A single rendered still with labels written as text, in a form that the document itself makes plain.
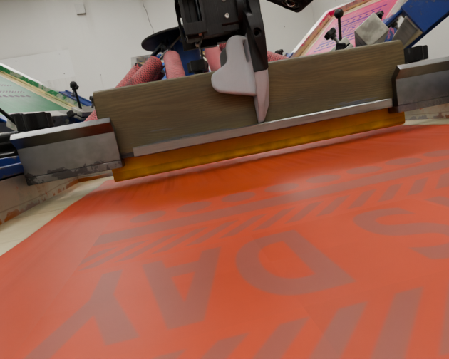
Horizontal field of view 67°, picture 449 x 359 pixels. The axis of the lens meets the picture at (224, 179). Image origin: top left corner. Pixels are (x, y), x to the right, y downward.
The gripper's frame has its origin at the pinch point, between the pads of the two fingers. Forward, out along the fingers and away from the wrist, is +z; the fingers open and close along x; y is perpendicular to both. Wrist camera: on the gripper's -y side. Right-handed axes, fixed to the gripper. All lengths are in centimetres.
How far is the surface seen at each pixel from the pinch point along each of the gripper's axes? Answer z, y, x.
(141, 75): -17, 16, -65
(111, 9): -156, 54, -412
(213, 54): -18, -5, -61
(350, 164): 5.4, -2.2, 15.1
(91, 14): -154, 78, -412
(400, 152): 5.5, -6.6, 14.8
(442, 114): 5.2, -24.8, -1.9
